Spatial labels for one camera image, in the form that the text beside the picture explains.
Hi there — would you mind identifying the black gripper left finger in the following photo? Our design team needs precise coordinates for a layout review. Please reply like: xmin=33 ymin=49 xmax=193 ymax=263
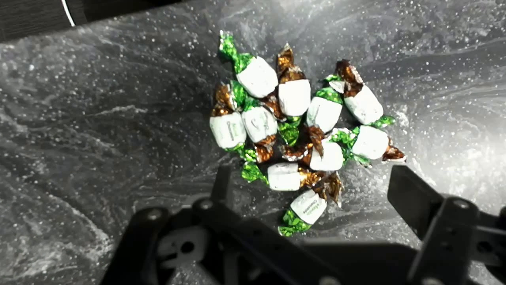
xmin=100 ymin=163 xmax=342 ymax=285

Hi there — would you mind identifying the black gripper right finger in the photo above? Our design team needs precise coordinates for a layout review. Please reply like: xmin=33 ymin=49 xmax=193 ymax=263
xmin=386 ymin=163 xmax=506 ymax=285

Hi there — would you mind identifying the thin white floor cable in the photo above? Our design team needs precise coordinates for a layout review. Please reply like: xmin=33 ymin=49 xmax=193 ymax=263
xmin=59 ymin=0 xmax=76 ymax=29

